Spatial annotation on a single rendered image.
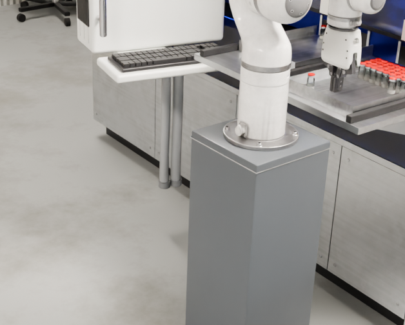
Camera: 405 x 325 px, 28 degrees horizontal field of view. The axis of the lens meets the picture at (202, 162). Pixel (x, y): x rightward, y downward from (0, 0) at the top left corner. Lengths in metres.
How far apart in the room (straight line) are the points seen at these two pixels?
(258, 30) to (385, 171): 0.85
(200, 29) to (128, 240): 0.89
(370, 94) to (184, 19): 0.84
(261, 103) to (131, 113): 1.87
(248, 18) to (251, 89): 0.17
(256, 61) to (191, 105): 1.46
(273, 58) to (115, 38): 0.99
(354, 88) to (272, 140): 0.45
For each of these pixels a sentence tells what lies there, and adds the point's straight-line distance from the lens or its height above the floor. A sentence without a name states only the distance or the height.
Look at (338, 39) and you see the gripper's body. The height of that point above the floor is 1.09.
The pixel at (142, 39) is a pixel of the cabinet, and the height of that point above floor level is 0.84.
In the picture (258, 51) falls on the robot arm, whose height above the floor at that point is 1.09.
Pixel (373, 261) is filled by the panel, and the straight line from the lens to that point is 2.77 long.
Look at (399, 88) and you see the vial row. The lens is 2.34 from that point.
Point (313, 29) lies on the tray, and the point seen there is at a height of 0.90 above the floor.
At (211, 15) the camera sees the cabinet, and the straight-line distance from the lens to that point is 2.92.
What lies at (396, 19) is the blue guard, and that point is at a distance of 2.48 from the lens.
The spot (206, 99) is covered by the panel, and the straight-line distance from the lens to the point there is 3.25.
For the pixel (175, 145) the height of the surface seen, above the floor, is 0.36.
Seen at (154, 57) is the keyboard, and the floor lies 0.83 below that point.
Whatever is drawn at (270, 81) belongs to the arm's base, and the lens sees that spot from 1.92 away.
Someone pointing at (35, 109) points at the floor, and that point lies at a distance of 4.49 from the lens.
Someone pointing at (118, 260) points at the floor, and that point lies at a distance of 3.10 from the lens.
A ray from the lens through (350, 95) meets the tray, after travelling 2.29.
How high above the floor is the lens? 1.67
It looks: 26 degrees down
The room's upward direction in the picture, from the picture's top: 2 degrees clockwise
